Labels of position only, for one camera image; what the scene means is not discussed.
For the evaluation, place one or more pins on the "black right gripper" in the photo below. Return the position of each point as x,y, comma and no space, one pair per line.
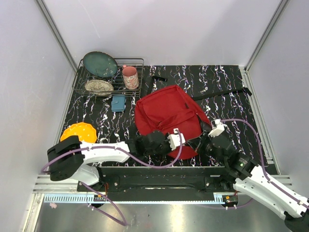
199,142

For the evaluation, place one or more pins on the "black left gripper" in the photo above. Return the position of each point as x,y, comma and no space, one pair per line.
169,150

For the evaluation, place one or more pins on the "red student backpack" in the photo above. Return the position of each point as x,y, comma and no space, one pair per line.
169,108

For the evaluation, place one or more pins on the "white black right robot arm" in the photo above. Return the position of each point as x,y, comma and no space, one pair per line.
250,178

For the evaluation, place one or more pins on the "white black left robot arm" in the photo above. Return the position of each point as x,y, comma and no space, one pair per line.
71,158

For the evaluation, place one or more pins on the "pink cartoon mug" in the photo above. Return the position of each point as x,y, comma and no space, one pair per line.
130,77

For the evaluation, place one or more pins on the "orange plastic plate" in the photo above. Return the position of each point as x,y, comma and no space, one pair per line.
85,132

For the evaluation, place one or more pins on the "speckled beige small plate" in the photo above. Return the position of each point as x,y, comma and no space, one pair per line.
99,86

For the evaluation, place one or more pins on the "teal ceramic plate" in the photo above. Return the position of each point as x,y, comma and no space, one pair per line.
100,64

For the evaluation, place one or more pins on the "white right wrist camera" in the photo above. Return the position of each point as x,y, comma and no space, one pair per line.
217,129

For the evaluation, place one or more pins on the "dark wire dish rack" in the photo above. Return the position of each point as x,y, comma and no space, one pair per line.
82,76

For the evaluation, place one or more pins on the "aluminium frame rail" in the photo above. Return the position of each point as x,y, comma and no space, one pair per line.
45,185

